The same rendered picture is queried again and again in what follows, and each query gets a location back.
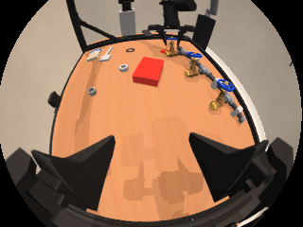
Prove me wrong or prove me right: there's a red rectangular block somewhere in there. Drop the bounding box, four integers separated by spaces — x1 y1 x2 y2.
133 57 164 87

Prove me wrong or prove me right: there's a beige flat box with blue label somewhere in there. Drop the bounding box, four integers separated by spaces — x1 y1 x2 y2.
87 48 101 62

